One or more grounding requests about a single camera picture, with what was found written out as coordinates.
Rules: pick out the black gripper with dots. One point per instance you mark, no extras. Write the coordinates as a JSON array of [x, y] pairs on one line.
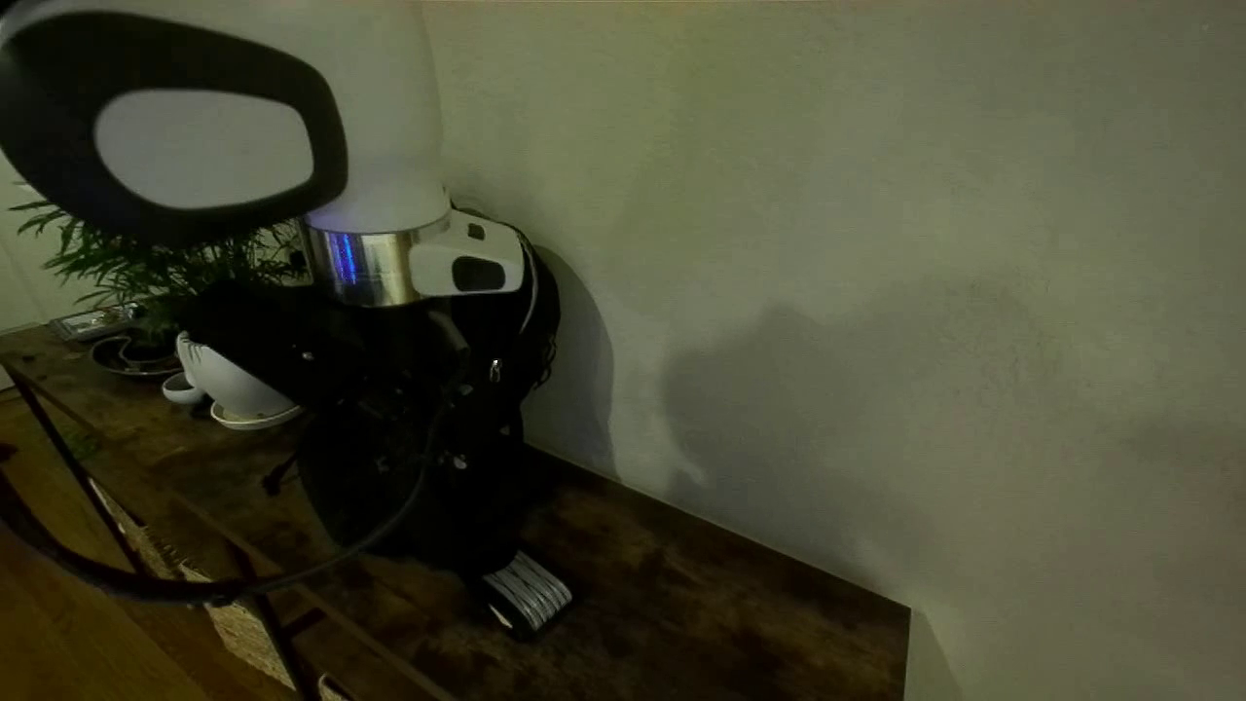
[[392, 364]]

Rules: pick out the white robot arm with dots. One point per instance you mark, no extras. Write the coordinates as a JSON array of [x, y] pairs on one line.
[[374, 89]]

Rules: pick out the black backpack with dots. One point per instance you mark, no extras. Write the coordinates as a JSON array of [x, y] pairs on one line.
[[521, 336]]

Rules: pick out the white pot saucer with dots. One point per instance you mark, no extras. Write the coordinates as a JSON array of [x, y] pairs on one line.
[[245, 416]]

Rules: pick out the white plant pot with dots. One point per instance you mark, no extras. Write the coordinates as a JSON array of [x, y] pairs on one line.
[[220, 383]]

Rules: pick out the small white dish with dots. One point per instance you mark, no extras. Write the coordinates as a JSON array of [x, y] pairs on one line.
[[179, 392]]

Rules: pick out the dark round plate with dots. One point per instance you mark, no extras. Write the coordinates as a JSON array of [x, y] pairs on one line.
[[131, 354]]

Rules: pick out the green leafy houseplant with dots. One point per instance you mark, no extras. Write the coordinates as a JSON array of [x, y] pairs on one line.
[[131, 267]]

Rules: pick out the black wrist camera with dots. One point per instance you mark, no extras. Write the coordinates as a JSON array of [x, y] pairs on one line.
[[245, 324]]

